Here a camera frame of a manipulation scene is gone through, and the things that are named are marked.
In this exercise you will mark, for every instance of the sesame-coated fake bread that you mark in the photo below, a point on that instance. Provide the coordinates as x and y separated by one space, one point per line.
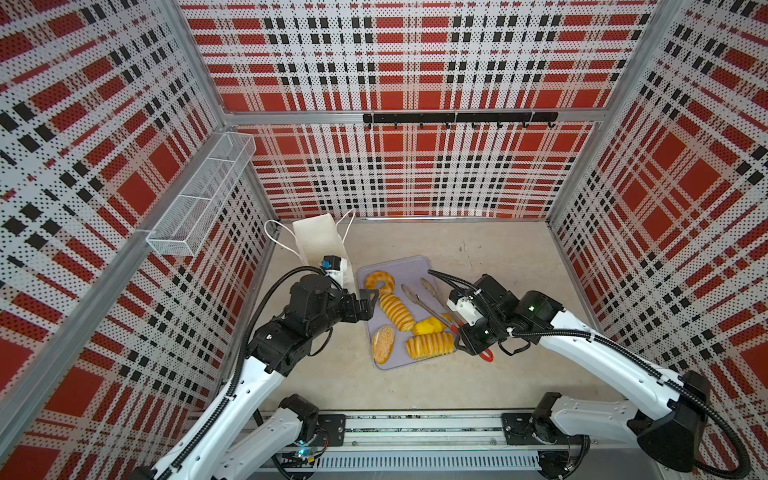
382 344

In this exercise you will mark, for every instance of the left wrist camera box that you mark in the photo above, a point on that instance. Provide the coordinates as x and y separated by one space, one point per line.
338 269

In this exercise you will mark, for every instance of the black wall hook rail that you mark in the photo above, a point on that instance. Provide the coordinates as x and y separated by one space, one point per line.
523 118

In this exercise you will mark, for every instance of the long spiral fake bread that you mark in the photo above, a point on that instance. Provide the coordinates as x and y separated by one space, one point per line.
397 312

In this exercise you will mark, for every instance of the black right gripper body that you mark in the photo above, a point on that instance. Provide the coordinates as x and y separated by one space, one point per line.
482 335

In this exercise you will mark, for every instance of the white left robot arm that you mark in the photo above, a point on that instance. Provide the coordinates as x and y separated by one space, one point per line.
213 447

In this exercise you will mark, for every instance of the yellow pear-shaped fake bread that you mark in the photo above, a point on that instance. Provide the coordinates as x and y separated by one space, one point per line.
428 326

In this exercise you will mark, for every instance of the white flowered paper bag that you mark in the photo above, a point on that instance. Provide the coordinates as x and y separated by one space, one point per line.
316 237

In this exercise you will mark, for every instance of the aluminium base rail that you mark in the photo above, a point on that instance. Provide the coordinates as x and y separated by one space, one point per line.
438 443

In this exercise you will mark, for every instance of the lilac plastic tray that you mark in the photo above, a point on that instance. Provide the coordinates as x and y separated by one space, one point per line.
405 271

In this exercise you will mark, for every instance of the ring-shaped fake bread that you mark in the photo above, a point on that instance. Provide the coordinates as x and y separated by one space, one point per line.
381 281

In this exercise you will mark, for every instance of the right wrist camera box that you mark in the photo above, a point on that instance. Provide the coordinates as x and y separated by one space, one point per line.
462 308

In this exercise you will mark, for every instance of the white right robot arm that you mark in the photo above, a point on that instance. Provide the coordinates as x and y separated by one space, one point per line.
663 411

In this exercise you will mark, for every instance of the large spiral fake bread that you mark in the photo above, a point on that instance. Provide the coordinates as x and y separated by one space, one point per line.
430 345

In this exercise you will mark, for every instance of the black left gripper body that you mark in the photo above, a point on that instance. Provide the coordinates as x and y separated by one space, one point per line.
346 309

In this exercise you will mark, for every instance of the wire mesh wall basket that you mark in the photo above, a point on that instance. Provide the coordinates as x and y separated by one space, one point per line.
185 225

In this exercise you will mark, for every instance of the red-handled steel tongs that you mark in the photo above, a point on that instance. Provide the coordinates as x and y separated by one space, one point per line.
427 297

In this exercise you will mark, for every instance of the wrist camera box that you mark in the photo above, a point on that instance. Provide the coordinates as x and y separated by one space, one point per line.
338 269
462 308

